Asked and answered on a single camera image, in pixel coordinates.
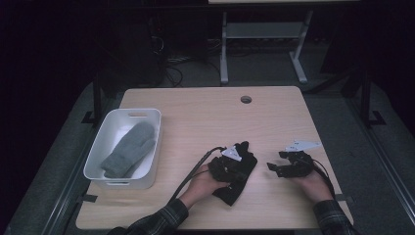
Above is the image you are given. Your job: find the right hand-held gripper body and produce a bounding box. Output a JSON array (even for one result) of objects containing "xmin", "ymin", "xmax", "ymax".
[{"xmin": 278, "ymin": 140, "xmax": 323, "ymax": 179}]

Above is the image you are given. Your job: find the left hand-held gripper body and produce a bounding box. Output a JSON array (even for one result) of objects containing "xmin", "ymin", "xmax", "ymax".
[{"xmin": 207, "ymin": 145, "xmax": 254, "ymax": 184}]

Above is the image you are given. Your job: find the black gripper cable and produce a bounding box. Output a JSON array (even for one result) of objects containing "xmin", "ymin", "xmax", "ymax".
[
  {"xmin": 310, "ymin": 157, "xmax": 337, "ymax": 200},
  {"xmin": 168, "ymin": 146, "xmax": 227, "ymax": 203}
]

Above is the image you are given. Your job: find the grey knit mitten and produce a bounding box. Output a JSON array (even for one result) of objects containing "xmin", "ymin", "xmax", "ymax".
[
  {"xmin": 100, "ymin": 120, "xmax": 157, "ymax": 179},
  {"xmin": 121, "ymin": 138, "xmax": 157, "ymax": 179}
]

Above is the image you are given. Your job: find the grey strap tab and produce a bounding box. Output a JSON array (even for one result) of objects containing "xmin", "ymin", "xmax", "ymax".
[
  {"xmin": 80, "ymin": 193, "xmax": 99, "ymax": 204},
  {"xmin": 335, "ymin": 193, "xmax": 355, "ymax": 203}
]

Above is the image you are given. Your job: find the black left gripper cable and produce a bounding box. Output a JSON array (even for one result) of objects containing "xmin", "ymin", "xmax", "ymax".
[{"xmin": 168, "ymin": 146, "xmax": 227, "ymax": 203}]

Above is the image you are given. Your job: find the person's left hand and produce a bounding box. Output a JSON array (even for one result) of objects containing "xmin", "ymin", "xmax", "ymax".
[{"xmin": 177, "ymin": 163, "xmax": 230, "ymax": 211}]

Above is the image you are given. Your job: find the tangle of floor cables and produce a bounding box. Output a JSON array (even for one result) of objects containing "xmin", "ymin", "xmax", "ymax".
[{"xmin": 153, "ymin": 33, "xmax": 223, "ymax": 88}]

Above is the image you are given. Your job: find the white plastic bin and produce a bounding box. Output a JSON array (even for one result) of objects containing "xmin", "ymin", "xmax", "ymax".
[{"xmin": 83, "ymin": 108, "xmax": 163, "ymax": 190}]

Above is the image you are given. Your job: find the black glove with strap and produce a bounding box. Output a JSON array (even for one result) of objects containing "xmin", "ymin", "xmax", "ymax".
[{"xmin": 211, "ymin": 140, "xmax": 258, "ymax": 208}]

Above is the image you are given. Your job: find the grey metal table frame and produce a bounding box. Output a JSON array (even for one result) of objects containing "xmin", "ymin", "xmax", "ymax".
[{"xmin": 219, "ymin": 9, "xmax": 315, "ymax": 86}]

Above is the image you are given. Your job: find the person's right hand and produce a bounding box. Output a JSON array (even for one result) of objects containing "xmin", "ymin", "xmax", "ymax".
[{"xmin": 293, "ymin": 168, "xmax": 335, "ymax": 204}]

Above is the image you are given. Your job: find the black metal post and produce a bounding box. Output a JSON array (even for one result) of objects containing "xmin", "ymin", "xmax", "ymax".
[
  {"xmin": 358, "ymin": 63, "xmax": 388, "ymax": 129},
  {"xmin": 80, "ymin": 70, "xmax": 103, "ymax": 125}
]

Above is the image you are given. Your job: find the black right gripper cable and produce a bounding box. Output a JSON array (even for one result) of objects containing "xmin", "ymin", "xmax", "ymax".
[{"xmin": 310, "ymin": 157, "xmax": 337, "ymax": 200}]

